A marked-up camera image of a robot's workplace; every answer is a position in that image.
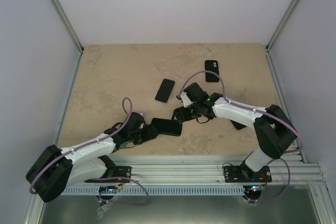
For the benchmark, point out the aluminium frame post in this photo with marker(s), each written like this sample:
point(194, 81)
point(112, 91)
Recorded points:
point(283, 22)
point(62, 14)

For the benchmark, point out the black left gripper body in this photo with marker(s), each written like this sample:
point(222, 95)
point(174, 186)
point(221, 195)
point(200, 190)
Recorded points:
point(137, 138)

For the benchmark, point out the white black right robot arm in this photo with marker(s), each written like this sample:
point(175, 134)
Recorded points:
point(274, 131)

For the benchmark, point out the white-edged black phone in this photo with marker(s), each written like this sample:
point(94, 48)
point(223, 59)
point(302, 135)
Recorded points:
point(164, 90)

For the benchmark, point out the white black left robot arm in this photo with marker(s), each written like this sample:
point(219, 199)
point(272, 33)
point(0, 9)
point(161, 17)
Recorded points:
point(59, 168)

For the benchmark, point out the black phone case far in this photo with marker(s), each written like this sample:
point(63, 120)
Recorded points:
point(212, 71)

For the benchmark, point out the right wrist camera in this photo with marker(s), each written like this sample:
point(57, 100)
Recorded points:
point(183, 97)

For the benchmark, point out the black phone case right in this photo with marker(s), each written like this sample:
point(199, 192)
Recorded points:
point(238, 126)

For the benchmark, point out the aluminium side rail right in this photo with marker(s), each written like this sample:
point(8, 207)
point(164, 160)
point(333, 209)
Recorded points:
point(282, 100)

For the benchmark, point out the aluminium frame post left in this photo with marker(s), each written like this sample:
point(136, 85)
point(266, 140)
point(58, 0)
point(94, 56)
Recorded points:
point(62, 14)

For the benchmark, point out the grey slotted cable duct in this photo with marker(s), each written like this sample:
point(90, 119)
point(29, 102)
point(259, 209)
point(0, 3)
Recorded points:
point(129, 190)

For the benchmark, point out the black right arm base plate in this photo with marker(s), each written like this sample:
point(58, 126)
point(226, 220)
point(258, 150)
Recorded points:
point(235, 174)

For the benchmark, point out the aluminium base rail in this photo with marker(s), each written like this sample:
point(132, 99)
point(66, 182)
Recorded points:
point(207, 169)

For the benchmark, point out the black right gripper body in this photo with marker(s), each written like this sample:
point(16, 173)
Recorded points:
point(195, 106)

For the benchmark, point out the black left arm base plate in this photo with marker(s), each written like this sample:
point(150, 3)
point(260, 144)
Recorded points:
point(118, 175)

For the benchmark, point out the aluminium frame post right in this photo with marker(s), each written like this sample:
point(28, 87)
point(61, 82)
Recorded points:
point(283, 22)

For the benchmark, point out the black phone case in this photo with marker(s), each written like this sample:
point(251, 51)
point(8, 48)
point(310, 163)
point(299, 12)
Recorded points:
point(212, 71)
point(238, 126)

